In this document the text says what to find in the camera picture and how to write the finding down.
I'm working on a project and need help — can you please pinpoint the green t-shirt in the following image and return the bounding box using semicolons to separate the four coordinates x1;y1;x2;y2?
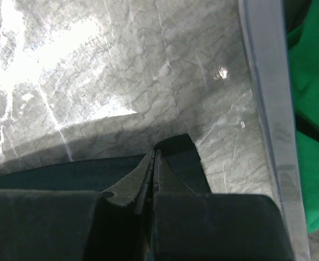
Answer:
287;1;319;233

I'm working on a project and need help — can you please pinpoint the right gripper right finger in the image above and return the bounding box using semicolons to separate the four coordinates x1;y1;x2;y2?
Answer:
149;149;292;261

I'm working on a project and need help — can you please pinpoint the black t-shirt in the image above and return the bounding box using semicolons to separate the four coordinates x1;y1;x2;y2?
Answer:
0;133;213;195

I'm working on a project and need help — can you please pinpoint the clear plastic bin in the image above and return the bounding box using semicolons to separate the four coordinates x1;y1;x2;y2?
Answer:
239;1;310;260

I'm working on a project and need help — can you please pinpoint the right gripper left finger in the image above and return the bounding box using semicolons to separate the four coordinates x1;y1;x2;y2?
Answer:
0;153;153;260

